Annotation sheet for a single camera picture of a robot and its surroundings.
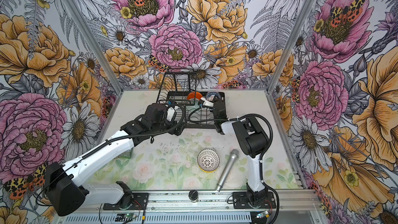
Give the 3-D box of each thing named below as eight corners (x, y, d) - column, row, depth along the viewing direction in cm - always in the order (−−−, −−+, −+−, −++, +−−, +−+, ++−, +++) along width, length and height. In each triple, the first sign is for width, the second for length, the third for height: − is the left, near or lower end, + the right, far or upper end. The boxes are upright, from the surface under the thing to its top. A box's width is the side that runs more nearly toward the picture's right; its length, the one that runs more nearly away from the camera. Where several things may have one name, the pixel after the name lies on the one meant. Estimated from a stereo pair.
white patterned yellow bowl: (195, 164, 88) (194, 159, 82) (206, 151, 93) (206, 145, 87) (211, 177, 84) (211, 172, 78) (221, 162, 89) (223, 157, 83)
